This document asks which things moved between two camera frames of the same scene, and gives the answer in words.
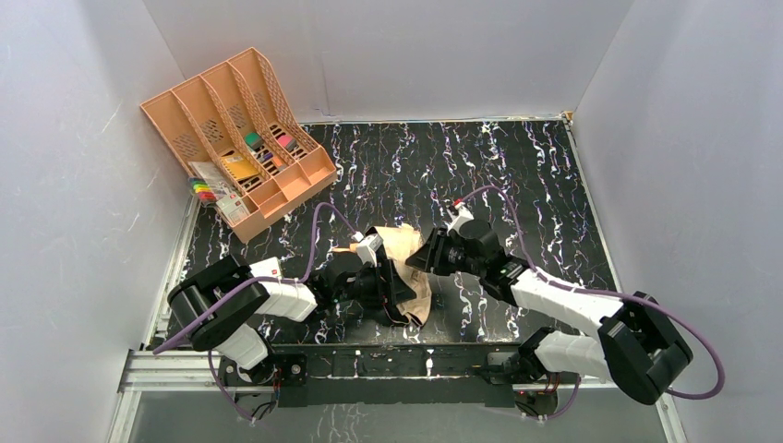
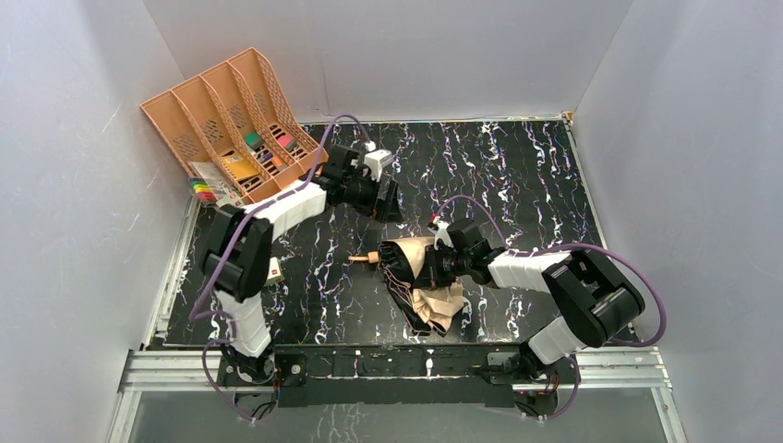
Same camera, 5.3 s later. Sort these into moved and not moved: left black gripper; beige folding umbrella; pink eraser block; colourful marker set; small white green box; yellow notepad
Moved: beige folding umbrella; left black gripper
Not moved: yellow notepad; small white green box; pink eraser block; colourful marker set
